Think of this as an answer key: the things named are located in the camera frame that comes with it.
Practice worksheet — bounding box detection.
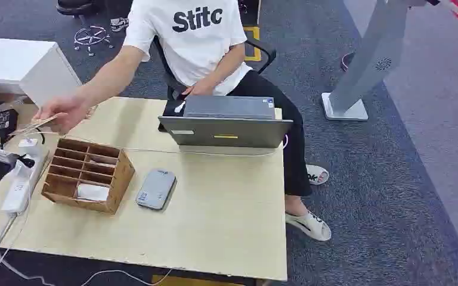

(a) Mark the person's left hand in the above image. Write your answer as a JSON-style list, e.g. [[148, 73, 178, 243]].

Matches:
[[182, 80, 216, 97]]

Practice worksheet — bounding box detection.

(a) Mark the person's right hand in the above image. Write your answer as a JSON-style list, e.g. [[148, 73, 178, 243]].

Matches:
[[33, 94, 92, 135]]

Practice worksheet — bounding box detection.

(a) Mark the black pad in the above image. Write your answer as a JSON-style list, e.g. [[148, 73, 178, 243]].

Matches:
[[160, 98, 187, 118]]

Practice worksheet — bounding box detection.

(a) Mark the grey flat case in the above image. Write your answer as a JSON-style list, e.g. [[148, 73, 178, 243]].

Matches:
[[182, 95, 277, 120]]

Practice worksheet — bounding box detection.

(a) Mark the person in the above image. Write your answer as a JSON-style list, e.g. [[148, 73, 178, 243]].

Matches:
[[33, 0, 333, 243]]

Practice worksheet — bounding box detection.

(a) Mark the grey laptop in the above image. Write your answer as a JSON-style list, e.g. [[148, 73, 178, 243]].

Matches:
[[157, 115, 294, 150]]

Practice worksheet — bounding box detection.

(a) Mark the white card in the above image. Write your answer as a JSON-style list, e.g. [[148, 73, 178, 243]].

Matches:
[[76, 183, 110, 203], [89, 157, 117, 167]]

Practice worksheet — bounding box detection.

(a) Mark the white cabinet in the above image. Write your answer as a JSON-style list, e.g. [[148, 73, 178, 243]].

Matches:
[[0, 36, 83, 108]]

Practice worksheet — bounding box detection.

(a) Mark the black power adapter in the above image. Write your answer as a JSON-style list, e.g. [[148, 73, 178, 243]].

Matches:
[[0, 108, 20, 145]]

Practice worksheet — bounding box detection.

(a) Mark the black office chair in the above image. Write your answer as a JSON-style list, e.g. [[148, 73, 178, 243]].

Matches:
[[151, 35, 277, 102]]

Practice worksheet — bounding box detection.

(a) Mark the office chair with chrome base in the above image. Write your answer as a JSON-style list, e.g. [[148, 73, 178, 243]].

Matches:
[[56, 0, 116, 57]]

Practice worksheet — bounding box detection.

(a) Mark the white power strip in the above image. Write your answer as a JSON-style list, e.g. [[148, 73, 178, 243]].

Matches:
[[0, 147, 51, 216]]

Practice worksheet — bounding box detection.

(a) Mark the wooden card box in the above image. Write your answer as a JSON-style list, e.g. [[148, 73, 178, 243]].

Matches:
[[41, 138, 136, 216]]

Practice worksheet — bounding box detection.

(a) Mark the white sneaker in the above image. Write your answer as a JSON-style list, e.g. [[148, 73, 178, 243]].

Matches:
[[109, 16, 130, 33]]

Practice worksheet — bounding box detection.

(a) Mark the white sandal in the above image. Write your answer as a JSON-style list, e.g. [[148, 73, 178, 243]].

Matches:
[[305, 164, 330, 186], [284, 210, 333, 243]]

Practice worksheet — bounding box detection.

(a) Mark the grey kiosk stand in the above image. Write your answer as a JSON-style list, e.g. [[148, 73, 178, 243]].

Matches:
[[321, 0, 428, 122]]

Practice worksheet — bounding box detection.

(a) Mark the thin white cable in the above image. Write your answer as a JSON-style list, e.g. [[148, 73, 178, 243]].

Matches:
[[35, 130, 290, 158]]

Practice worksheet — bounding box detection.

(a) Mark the thick white power cable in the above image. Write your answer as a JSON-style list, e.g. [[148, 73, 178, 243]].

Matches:
[[0, 212, 174, 286]]

